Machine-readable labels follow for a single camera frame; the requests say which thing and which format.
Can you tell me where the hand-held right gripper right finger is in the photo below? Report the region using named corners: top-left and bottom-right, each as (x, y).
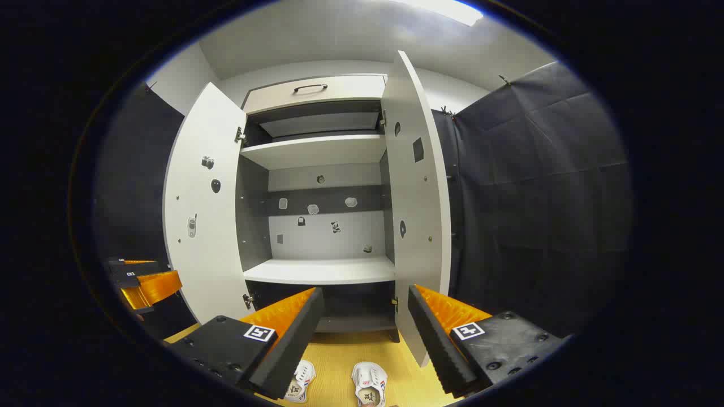
top-left (407, 284), bottom-right (569, 397)

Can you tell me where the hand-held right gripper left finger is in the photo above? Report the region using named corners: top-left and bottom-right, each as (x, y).
top-left (170, 287), bottom-right (325, 401)

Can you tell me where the white canvas shoe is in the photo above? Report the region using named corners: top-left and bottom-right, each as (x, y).
top-left (285, 360), bottom-right (316, 403)
top-left (351, 362), bottom-right (389, 407)

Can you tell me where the white cabinet door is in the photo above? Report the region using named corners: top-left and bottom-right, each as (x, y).
top-left (380, 50), bottom-right (453, 368)
top-left (163, 82), bottom-right (249, 326)

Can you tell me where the white cabinet drawer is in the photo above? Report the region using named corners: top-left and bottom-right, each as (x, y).
top-left (242, 75), bottom-right (388, 115)

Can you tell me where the black backdrop cloth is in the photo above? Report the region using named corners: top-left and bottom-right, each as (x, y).
top-left (90, 61), bottom-right (634, 340)

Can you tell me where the ceiling light panel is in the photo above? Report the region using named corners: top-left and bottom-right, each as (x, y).
top-left (396, 0), bottom-right (485, 27)

